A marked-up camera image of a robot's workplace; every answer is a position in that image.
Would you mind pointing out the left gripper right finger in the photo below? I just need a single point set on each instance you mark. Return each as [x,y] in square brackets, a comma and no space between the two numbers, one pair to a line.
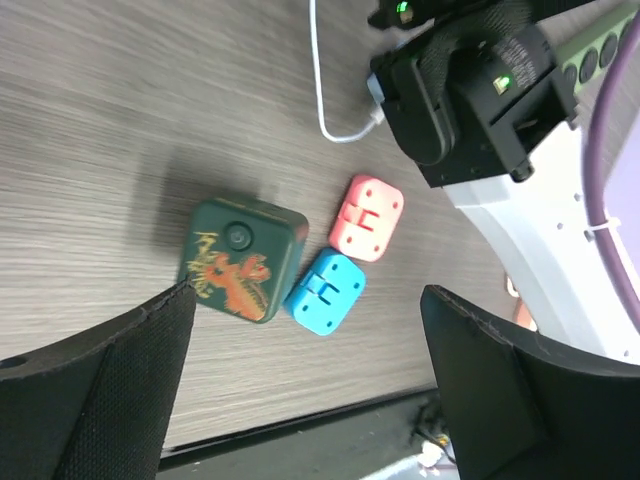
[519,405]

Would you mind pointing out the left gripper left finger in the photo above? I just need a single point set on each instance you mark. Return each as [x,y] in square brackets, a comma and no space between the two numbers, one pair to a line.
[96,405]

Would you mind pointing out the dark green square plug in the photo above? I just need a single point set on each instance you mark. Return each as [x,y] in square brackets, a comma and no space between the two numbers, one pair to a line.
[242,255]

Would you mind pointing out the blue square plug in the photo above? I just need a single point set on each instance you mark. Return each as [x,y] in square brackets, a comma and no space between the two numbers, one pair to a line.
[326,293]

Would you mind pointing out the red pink square plug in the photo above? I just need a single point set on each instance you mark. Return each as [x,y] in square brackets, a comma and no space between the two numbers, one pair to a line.
[366,219]

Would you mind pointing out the light blue charger plug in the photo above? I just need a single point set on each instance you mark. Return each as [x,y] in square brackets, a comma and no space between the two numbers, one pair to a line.
[375,89]

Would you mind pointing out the green power strip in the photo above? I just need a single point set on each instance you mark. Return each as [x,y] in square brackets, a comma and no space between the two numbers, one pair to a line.
[590,52]

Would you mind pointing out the pink round power socket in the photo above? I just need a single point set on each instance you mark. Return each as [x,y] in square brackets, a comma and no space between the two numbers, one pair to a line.
[521,315]

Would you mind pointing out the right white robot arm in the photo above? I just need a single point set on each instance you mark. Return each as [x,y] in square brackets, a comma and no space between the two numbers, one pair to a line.
[480,101]

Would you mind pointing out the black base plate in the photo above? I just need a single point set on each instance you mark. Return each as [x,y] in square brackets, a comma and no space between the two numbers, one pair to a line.
[349,442]

